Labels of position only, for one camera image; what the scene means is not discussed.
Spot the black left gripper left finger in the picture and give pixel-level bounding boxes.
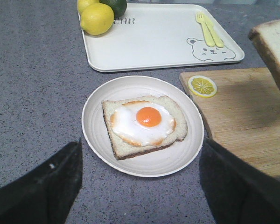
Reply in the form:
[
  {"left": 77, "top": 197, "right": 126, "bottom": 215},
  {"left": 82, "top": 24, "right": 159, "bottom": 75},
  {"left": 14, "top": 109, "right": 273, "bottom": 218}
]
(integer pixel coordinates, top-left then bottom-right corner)
[{"left": 0, "top": 141, "right": 83, "bottom": 224}]

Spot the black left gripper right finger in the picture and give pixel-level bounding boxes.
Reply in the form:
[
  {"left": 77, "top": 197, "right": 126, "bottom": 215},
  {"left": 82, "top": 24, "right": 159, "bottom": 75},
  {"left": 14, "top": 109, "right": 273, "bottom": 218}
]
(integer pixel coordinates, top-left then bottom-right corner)
[{"left": 199, "top": 138, "right": 280, "bottom": 224}]

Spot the white round plate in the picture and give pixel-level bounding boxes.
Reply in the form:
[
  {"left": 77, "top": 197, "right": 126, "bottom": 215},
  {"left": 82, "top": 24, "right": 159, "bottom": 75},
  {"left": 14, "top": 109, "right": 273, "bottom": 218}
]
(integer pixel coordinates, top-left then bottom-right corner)
[{"left": 82, "top": 76, "right": 204, "bottom": 177}]

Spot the bread slice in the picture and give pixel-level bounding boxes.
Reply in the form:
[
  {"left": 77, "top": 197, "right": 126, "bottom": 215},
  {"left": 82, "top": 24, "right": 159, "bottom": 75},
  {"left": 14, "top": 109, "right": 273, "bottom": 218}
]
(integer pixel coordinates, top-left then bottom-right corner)
[
  {"left": 102, "top": 96, "right": 188, "bottom": 160},
  {"left": 248, "top": 19, "right": 280, "bottom": 90}
]

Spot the fried egg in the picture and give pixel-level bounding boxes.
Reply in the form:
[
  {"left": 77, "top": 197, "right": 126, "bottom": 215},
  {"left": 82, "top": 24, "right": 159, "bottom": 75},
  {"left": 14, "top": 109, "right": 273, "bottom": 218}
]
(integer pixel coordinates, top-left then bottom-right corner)
[{"left": 110, "top": 100, "right": 176, "bottom": 147}]

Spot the white bear tray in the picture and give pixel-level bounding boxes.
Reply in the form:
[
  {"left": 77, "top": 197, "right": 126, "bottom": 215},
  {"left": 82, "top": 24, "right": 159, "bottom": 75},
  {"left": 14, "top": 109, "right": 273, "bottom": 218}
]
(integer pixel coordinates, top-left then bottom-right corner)
[{"left": 83, "top": 3, "right": 245, "bottom": 72}]

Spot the wooden cutting board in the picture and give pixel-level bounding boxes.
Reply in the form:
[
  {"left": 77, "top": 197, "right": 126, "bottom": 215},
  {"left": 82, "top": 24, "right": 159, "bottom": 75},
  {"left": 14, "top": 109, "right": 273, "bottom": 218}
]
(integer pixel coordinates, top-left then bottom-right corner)
[{"left": 180, "top": 68, "right": 280, "bottom": 177}]

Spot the lemon slice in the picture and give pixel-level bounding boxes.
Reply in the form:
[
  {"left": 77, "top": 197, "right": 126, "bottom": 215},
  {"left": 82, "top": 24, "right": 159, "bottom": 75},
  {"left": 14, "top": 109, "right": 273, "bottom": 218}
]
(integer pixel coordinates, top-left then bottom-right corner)
[{"left": 188, "top": 75, "right": 217, "bottom": 98}]

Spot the yellow plastic knife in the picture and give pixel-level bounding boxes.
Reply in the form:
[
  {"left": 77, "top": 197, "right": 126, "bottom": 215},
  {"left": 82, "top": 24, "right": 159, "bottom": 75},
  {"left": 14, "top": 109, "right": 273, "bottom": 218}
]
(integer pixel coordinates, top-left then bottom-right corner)
[{"left": 202, "top": 13, "right": 224, "bottom": 48}]

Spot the yellow plastic fork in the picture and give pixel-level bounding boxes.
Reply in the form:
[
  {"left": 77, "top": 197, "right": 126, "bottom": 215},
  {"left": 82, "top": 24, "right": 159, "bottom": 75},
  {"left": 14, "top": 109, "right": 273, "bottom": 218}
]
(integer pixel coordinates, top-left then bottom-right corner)
[{"left": 196, "top": 12, "right": 215, "bottom": 47}]

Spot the yellow lemon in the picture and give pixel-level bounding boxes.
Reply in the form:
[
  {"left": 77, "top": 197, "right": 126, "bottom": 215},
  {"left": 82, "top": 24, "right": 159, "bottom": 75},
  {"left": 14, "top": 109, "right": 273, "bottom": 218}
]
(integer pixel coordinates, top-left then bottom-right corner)
[
  {"left": 77, "top": 0, "right": 99, "bottom": 14},
  {"left": 80, "top": 3, "right": 114, "bottom": 36}
]

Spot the green lime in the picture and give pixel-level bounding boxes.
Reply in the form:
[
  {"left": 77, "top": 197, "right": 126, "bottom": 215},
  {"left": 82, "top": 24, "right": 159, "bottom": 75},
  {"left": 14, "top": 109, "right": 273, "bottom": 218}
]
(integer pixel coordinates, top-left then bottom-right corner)
[{"left": 99, "top": 0, "right": 127, "bottom": 18}]

